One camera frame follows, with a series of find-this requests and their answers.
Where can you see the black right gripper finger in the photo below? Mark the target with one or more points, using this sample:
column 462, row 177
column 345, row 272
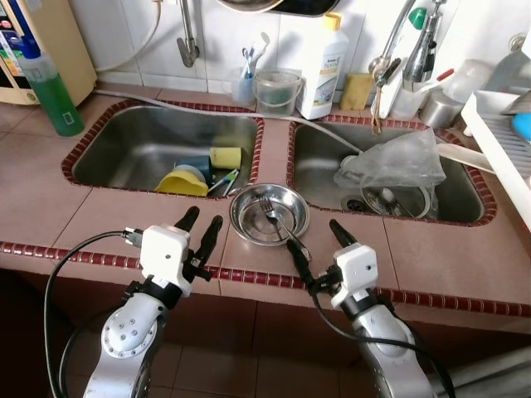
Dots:
column 301, row 260
column 343, row 234

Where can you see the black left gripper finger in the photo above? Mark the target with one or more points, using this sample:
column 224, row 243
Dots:
column 211, row 240
column 188, row 220

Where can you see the yellow plastic bowl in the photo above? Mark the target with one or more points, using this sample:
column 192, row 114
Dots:
column 178, row 184

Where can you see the steel fork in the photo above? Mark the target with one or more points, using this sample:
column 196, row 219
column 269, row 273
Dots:
column 282, row 224

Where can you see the round steel plate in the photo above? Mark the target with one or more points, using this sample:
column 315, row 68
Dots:
column 249, row 220

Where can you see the green white plastic utensil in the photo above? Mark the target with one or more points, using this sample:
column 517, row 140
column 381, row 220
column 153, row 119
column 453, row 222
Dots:
column 224, row 181
column 232, row 186

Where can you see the dark blue bunny cup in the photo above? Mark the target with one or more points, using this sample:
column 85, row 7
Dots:
column 195, row 164

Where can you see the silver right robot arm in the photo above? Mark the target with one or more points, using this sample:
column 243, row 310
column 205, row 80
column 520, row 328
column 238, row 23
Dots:
column 386, row 348

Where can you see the round glass lid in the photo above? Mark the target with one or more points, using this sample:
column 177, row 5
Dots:
column 398, row 203

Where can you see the pale yellow sponge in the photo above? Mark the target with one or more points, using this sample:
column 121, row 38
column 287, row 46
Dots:
column 226, row 157

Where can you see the steel sink basin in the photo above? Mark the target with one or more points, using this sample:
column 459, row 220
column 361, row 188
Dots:
column 124, row 149
column 315, row 166

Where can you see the clear plastic bag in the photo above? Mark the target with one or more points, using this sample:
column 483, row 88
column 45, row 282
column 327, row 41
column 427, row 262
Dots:
column 398, row 157

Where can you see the clear toothbrush cup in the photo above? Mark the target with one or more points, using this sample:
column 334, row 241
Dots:
column 245, row 89

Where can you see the dark yellow sponge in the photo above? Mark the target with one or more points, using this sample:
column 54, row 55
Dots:
column 357, row 91

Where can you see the clear plastic bucket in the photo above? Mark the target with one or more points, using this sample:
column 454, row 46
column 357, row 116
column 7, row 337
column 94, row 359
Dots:
column 278, row 95

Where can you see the steel cup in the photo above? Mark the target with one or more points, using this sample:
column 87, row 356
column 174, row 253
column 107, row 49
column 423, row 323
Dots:
column 440, row 112

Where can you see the white detergent bottle yellow cap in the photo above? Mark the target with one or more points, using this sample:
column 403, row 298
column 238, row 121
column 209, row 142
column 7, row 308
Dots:
column 323, row 75

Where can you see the white plastic dish rack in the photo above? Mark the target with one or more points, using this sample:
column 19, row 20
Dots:
column 489, row 141

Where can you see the green dish soap bottle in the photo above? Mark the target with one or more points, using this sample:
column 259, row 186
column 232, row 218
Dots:
column 54, row 104

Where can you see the blue bowl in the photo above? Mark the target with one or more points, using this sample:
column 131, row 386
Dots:
column 523, row 126

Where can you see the chrome sink faucet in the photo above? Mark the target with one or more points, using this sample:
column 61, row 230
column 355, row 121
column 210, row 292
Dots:
column 423, row 58

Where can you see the translucent plastic container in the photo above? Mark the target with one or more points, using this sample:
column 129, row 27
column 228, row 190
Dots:
column 473, row 81

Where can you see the beige water filter appliance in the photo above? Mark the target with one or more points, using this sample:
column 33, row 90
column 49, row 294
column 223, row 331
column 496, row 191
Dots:
column 66, row 41

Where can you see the hanging steel wok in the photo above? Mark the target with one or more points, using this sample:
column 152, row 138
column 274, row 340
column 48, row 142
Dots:
column 249, row 4

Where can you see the white bottle green cap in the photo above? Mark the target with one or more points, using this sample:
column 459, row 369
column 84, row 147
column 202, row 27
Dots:
column 417, row 16

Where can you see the hanging black pan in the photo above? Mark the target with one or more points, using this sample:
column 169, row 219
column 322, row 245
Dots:
column 311, row 7

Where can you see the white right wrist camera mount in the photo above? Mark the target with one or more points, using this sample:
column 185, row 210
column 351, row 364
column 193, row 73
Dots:
column 357, row 269

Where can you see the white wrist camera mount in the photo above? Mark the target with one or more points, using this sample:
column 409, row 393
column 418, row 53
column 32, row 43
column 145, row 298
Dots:
column 357, row 269
column 164, row 257

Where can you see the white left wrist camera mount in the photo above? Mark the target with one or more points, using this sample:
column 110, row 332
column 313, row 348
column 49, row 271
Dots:
column 164, row 257

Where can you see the chrome wall tap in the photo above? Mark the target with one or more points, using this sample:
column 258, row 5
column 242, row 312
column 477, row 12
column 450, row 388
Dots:
column 189, row 51

